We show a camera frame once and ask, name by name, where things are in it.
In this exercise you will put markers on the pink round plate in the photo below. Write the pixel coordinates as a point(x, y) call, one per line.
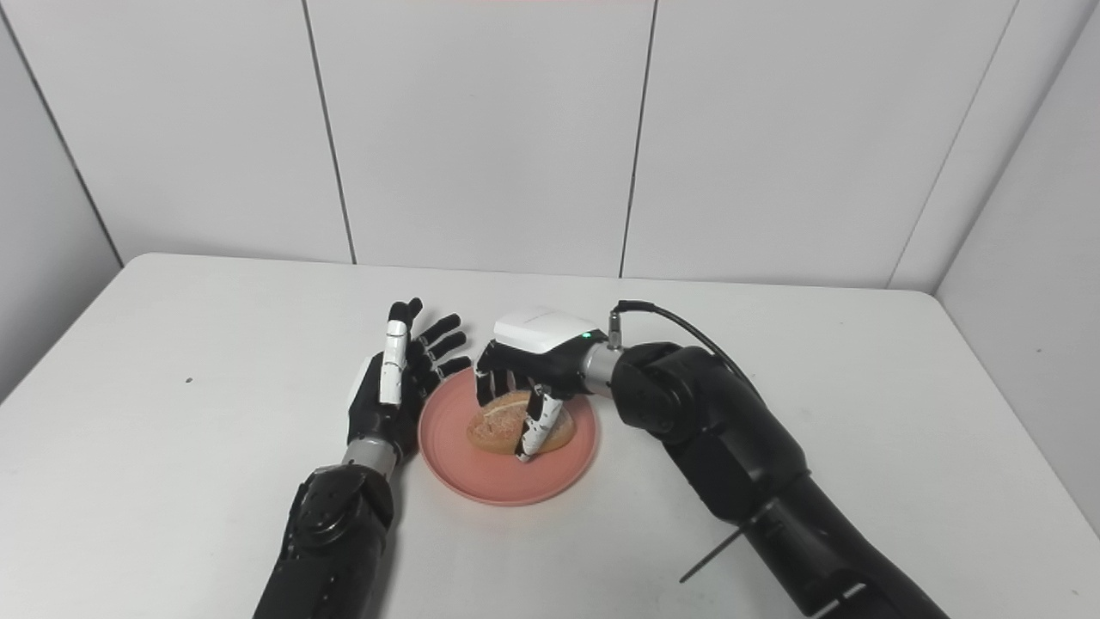
point(490, 477)

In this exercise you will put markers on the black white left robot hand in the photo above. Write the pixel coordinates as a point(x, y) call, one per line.
point(378, 421)

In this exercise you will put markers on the golden bread roll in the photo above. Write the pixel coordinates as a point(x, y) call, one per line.
point(498, 425)

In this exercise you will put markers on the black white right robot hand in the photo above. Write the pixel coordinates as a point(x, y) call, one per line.
point(550, 365)

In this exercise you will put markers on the black zip tie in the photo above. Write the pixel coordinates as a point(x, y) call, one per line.
point(709, 563)

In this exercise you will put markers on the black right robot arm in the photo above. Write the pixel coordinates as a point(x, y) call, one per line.
point(739, 447)

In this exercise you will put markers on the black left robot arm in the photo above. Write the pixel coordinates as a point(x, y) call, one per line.
point(335, 542)

